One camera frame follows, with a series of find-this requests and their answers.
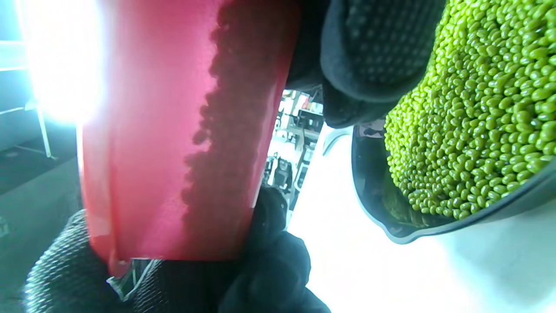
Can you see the red plastic container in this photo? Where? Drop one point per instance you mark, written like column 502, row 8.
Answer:
column 152, row 130

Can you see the black frying pan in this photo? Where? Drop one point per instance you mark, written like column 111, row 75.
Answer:
column 369, row 182

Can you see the person's right hand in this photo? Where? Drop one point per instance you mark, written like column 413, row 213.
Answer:
column 378, row 52

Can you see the green mung beans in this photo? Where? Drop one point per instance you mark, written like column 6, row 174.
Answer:
column 478, row 121

